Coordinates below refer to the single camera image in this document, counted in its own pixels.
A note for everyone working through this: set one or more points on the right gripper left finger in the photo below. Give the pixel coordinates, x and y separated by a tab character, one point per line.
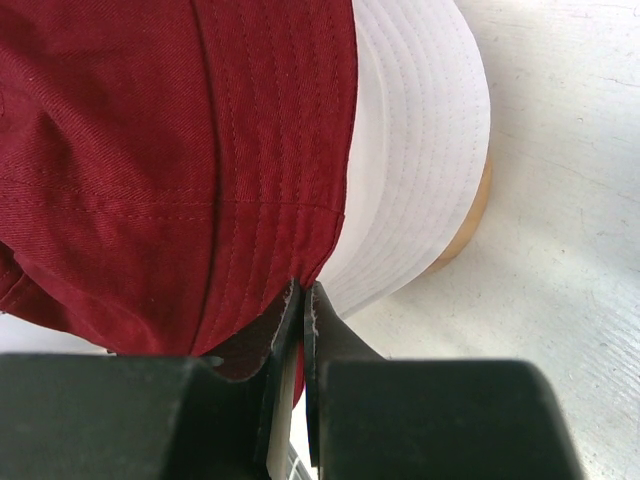
225	415

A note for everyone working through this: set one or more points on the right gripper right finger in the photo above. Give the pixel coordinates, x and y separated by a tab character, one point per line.
369	417

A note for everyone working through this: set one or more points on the dark red bucket hat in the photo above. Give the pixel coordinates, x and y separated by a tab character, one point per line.
168	167

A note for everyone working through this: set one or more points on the white bucket hat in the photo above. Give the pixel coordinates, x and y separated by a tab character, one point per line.
418	152

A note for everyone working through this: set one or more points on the wooden hat stand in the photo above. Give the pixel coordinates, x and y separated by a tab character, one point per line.
471	222

